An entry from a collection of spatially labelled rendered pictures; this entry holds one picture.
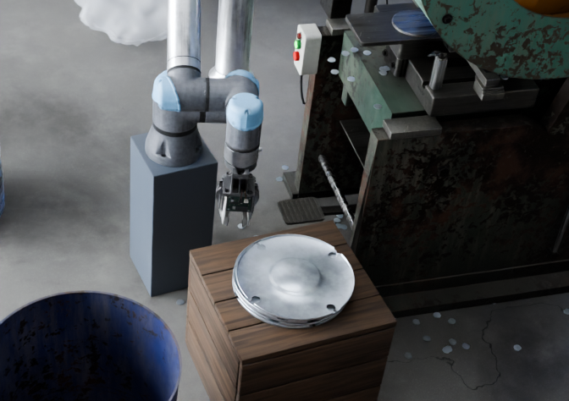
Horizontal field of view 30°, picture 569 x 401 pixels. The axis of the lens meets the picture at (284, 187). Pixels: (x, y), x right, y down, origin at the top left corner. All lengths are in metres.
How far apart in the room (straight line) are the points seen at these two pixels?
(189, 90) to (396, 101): 0.67
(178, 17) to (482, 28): 0.66
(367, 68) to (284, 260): 0.59
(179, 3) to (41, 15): 1.85
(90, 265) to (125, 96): 0.84
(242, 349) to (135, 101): 1.50
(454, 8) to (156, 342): 0.97
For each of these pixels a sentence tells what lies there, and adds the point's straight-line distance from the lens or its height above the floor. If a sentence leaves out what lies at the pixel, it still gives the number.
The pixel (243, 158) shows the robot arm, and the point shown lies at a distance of 2.29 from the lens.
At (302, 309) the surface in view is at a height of 0.39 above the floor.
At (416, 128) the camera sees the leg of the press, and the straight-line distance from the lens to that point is 2.69.
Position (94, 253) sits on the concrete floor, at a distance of 3.18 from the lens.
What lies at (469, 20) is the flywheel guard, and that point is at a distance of 2.27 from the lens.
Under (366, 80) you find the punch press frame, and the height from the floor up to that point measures 0.61.
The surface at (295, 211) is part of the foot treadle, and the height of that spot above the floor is 0.16.
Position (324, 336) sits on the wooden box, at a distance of 2.52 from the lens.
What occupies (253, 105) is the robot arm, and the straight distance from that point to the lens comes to 2.23.
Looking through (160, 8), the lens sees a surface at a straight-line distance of 3.98.
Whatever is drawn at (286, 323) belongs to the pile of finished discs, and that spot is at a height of 0.37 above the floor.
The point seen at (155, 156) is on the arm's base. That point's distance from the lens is 2.77.
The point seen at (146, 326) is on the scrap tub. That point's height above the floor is 0.43.
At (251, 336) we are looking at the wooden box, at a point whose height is 0.35.
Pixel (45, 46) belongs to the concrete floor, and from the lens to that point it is 4.04.
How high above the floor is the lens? 2.22
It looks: 40 degrees down
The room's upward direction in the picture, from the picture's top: 7 degrees clockwise
